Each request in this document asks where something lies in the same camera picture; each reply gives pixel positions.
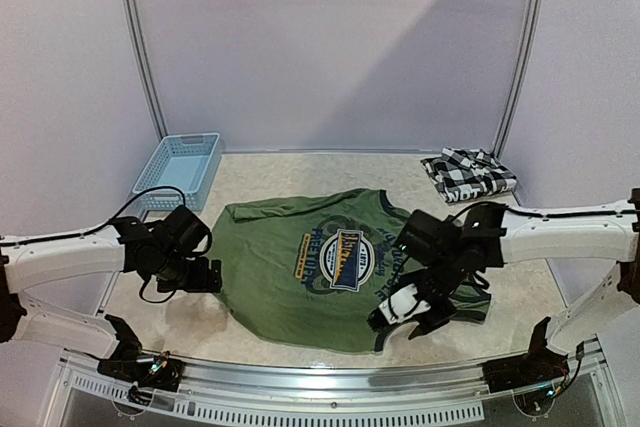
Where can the left aluminium wall post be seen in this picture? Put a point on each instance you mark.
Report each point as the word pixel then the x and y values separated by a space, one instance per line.
pixel 141 57

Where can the front aluminium rail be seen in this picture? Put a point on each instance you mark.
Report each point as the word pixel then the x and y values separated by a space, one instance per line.
pixel 225 394

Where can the green garment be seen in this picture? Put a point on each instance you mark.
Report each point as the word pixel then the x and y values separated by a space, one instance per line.
pixel 308 271

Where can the light blue plastic basket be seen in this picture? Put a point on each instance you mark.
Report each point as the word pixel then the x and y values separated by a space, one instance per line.
pixel 182 166

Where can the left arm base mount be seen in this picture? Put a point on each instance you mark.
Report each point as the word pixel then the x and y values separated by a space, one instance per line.
pixel 145 373

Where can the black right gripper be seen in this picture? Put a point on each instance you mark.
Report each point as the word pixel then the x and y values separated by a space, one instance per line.
pixel 431 311

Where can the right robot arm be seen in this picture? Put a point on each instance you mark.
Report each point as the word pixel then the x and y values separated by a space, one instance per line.
pixel 492 235

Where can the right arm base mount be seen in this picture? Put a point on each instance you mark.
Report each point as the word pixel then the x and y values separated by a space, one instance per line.
pixel 537 365

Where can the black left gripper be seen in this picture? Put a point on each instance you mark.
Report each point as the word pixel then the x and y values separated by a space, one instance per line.
pixel 200 282

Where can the right aluminium wall post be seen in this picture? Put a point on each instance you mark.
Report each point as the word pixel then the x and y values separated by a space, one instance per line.
pixel 528 29

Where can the aluminium wall post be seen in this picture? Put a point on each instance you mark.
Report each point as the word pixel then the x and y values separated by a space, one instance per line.
pixel 141 57
pixel 528 29

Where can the black white checked shirt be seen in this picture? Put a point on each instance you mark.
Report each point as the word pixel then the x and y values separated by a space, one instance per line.
pixel 460 175

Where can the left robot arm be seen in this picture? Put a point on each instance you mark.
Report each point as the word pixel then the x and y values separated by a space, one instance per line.
pixel 172 252

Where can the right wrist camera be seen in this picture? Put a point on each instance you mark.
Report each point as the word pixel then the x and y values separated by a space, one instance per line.
pixel 400 307

